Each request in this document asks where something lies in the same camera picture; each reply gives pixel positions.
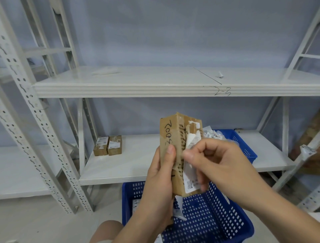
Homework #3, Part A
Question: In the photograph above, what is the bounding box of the person's right hand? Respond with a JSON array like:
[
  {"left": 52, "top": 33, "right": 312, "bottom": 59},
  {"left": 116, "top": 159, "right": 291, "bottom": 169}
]
[{"left": 182, "top": 138, "right": 262, "bottom": 209}]

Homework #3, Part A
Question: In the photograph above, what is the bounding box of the person's left hand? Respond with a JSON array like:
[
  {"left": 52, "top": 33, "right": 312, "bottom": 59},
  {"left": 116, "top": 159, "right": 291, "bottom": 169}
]
[{"left": 134, "top": 145, "right": 177, "bottom": 229}]

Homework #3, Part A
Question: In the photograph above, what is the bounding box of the taped brown cardboard box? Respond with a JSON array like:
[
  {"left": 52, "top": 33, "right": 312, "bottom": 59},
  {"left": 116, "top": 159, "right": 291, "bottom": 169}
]
[{"left": 159, "top": 112, "right": 204, "bottom": 197}]

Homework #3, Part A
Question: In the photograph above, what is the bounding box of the white shipping label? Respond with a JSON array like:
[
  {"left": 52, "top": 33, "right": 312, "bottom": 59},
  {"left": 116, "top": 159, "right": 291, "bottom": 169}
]
[{"left": 183, "top": 121, "right": 203, "bottom": 194}]

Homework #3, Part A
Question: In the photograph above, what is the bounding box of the person's right forearm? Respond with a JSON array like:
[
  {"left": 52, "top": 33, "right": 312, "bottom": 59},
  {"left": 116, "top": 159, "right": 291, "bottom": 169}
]
[{"left": 236, "top": 175, "right": 320, "bottom": 243}]

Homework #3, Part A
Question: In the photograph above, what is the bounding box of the person's left forearm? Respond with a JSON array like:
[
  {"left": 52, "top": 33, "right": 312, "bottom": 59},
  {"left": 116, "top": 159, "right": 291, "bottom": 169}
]
[{"left": 110, "top": 213, "right": 173, "bottom": 243}]

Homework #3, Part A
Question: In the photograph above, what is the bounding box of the pile of white label scraps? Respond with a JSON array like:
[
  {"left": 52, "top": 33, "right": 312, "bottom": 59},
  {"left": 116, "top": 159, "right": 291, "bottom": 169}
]
[{"left": 202, "top": 126, "right": 227, "bottom": 141}]

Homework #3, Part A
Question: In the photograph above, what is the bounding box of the white torn paper piece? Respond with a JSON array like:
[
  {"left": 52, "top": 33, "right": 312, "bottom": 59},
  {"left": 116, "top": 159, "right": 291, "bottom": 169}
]
[{"left": 173, "top": 196, "right": 187, "bottom": 221}]

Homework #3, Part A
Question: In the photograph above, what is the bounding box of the small blue plastic basket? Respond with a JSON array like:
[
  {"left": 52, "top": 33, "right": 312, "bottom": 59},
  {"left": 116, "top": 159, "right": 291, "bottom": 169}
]
[{"left": 203, "top": 129, "right": 258, "bottom": 165}]

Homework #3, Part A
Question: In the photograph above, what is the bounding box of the small cardboard box torn label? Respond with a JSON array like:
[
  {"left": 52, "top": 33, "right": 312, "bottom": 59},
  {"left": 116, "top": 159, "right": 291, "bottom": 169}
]
[{"left": 107, "top": 135, "right": 123, "bottom": 156}]

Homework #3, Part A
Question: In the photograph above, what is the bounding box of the large blue plastic basket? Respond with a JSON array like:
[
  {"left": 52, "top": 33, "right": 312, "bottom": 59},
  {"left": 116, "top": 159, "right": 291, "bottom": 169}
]
[{"left": 122, "top": 181, "right": 255, "bottom": 243}]

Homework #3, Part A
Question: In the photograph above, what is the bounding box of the small cardboard box white label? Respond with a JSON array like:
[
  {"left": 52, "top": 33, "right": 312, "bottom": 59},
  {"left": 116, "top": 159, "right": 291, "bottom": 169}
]
[{"left": 93, "top": 136, "right": 110, "bottom": 157}]

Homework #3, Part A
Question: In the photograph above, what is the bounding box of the white metal shelf rack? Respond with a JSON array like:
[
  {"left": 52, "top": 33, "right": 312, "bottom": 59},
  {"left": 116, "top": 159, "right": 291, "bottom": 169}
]
[{"left": 20, "top": 0, "right": 320, "bottom": 213}]

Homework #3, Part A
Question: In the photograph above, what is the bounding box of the person's leg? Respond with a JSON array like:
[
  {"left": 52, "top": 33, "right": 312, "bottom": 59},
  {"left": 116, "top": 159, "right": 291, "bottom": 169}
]
[{"left": 89, "top": 220, "right": 124, "bottom": 243}]

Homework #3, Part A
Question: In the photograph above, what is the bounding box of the white slanted shelf rack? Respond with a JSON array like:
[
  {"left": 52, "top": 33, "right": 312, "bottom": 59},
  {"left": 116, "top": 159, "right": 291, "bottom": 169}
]
[{"left": 272, "top": 136, "right": 320, "bottom": 213}]

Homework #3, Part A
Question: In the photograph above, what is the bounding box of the brown cardboard sheet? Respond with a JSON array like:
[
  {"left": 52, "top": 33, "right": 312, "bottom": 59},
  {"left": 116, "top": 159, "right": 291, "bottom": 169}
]
[{"left": 289, "top": 116, "right": 320, "bottom": 176}]

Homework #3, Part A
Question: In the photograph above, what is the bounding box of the white perforated shelf rack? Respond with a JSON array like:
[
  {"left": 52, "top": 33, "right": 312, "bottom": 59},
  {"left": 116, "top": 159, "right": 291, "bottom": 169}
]
[{"left": 0, "top": 0, "right": 95, "bottom": 214}]

